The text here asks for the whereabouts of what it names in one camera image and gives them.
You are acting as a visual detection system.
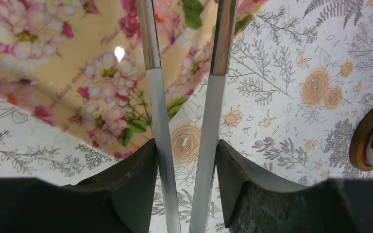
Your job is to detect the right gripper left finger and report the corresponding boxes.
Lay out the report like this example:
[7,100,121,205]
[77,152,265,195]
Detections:
[66,139,158,233]

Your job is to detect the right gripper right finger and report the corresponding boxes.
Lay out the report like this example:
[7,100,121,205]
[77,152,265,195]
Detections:
[216,140,307,233]

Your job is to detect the brown wooden saucer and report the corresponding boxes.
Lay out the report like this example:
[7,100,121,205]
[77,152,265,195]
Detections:
[349,109,373,171]

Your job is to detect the floral dessert tray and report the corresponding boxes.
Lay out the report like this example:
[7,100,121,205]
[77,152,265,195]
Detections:
[0,0,269,160]

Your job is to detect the metal tongs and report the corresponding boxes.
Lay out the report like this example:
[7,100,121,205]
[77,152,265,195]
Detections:
[136,0,238,233]

